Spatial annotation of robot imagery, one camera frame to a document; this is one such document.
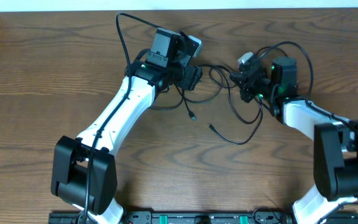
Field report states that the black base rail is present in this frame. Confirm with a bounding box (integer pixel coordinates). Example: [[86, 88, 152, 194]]
[[47, 208, 358, 224]]

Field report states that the short black USB cable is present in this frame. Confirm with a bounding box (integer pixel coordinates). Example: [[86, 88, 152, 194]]
[[149, 64, 239, 121]]

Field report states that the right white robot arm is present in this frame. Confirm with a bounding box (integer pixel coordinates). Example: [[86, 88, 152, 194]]
[[230, 52, 358, 223]]

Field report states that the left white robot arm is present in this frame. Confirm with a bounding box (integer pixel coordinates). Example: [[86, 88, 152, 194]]
[[51, 27, 203, 223]]

